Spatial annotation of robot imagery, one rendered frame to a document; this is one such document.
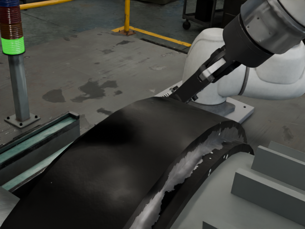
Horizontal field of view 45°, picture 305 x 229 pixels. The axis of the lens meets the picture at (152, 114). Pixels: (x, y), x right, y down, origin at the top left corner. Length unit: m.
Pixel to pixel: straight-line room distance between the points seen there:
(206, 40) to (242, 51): 0.63
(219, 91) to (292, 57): 0.23
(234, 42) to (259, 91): 0.69
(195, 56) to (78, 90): 0.49
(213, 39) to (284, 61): 0.21
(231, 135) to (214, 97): 1.02
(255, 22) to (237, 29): 0.03
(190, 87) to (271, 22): 0.15
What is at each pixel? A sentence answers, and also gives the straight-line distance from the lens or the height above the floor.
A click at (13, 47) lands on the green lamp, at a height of 1.05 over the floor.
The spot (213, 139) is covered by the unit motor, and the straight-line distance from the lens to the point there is 0.15.
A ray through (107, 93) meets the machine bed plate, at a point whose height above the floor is 0.80.
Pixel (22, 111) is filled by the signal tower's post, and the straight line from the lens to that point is 1.22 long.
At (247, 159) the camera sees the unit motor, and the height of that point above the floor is 1.35.
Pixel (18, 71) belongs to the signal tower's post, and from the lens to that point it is 1.17.
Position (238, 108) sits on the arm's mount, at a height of 0.82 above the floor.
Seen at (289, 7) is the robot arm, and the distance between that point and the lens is 0.49.
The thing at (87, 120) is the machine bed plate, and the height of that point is 0.80.
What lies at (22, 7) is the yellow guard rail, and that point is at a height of 0.55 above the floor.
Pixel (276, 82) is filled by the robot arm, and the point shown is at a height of 0.98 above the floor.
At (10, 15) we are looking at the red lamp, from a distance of 1.10.
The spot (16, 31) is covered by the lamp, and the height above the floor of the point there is 1.10.
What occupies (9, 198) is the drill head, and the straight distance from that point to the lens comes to 0.46.
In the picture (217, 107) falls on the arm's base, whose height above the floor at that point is 0.87.
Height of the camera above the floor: 1.44
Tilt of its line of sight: 30 degrees down
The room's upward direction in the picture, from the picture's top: 4 degrees clockwise
